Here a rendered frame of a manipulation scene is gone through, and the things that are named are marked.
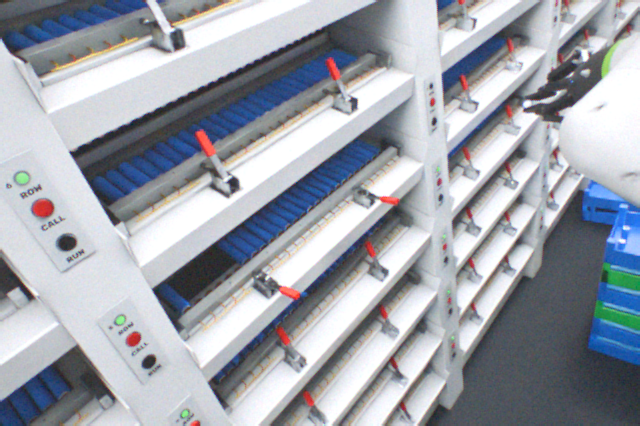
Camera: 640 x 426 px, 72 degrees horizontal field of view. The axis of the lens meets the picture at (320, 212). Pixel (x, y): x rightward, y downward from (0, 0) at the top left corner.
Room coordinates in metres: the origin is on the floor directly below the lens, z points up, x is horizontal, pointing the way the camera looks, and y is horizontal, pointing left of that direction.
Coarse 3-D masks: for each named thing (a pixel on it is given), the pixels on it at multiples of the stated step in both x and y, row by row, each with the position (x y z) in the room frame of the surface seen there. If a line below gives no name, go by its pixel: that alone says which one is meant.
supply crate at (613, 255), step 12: (624, 204) 1.03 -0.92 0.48; (624, 216) 1.01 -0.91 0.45; (636, 216) 1.00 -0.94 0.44; (636, 228) 0.99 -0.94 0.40; (612, 240) 0.90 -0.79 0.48; (636, 240) 0.95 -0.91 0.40; (612, 252) 0.89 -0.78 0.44; (624, 252) 0.87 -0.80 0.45; (636, 252) 0.90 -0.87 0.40; (624, 264) 0.86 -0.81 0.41; (636, 264) 0.84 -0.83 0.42
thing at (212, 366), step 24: (384, 144) 0.87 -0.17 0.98; (408, 144) 0.84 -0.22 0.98; (408, 168) 0.81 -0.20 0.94; (384, 192) 0.74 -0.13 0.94; (336, 216) 0.69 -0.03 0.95; (360, 216) 0.68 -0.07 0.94; (312, 240) 0.64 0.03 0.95; (336, 240) 0.63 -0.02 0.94; (288, 264) 0.59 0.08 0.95; (312, 264) 0.59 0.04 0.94; (168, 312) 0.53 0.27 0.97; (240, 312) 0.51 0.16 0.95; (264, 312) 0.51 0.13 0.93; (192, 336) 0.48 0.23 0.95; (216, 336) 0.48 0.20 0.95; (240, 336) 0.48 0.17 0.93; (216, 360) 0.45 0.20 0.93
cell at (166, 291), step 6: (162, 288) 0.56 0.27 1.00; (168, 288) 0.56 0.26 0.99; (162, 294) 0.55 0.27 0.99; (168, 294) 0.55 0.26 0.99; (174, 294) 0.54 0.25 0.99; (168, 300) 0.54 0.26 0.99; (174, 300) 0.53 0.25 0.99; (180, 300) 0.53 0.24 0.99; (174, 306) 0.53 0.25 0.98; (180, 306) 0.52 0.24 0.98; (186, 306) 0.52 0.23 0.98; (180, 312) 0.52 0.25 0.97
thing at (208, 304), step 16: (384, 160) 0.81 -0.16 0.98; (368, 176) 0.77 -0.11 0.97; (336, 192) 0.73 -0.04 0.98; (352, 192) 0.74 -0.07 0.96; (320, 208) 0.69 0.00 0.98; (304, 224) 0.65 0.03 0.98; (288, 240) 0.62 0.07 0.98; (256, 256) 0.59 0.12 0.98; (272, 256) 0.60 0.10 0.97; (288, 256) 0.60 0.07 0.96; (240, 272) 0.57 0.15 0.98; (224, 288) 0.54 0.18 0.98; (208, 304) 0.51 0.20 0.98; (192, 320) 0.49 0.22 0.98
